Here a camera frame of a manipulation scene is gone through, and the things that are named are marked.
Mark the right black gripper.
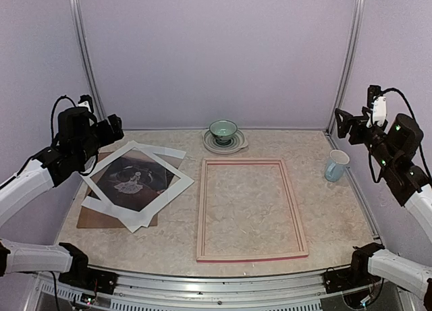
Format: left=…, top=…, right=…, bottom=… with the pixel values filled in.
left=336, top=107, right=398, bottom=172

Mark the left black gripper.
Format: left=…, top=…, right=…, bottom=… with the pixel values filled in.
left=76, top=113, right=124, bottom=166

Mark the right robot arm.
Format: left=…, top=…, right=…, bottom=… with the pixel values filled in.
left=335, top=85, right=431, bottom=310

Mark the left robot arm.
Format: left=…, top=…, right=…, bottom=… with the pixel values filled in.
left=1, top=95, right=124, bottom=287

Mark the canyon photo print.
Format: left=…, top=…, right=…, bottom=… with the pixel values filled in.
left=91, top=149, right=175, bottom=212

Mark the light blue mug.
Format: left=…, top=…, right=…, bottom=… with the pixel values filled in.
left=325, top=150, right=350, bottom=182

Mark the brown backing board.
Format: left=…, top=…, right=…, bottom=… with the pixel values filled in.
left=76, top=151, right=159, bottom=229

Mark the striped ceramic plate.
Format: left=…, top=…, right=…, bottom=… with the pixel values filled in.
left=202, top=130, right=248, bottom=155

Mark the green ceramic bowl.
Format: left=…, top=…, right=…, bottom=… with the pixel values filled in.
left=209, top=120, right=238, bottom=146

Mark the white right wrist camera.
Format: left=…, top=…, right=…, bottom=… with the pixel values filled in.
left=367, top=95, right=387, bottom=128

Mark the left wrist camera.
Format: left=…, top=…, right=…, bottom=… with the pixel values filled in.
left=77, top=94, right=94, bottom=113

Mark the right aluminium corner post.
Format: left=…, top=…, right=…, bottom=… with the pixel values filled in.
left=326, top=0, right=366, bottom=136

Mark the aluminium corner post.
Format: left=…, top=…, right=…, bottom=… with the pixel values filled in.
left=69, top=0, right=107, bottom=120
left=326, top=0, right=366, bottom=136

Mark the left aluminium corner post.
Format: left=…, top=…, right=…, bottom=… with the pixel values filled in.
left=69, top=0, right=107, bottom=120

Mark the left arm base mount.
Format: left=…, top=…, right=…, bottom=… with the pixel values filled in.
left=59, top=243, right=118, bottom=295

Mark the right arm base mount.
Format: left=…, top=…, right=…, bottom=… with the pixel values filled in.
left=323, top=243, right=384, bottom=293

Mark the pink wooden picture frame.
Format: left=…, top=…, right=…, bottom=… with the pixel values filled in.
left=196, top=158, right=309, bottom=263

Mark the aluminium front rail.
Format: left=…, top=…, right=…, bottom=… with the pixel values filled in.
left=25, top=271, right=404, bottom=310

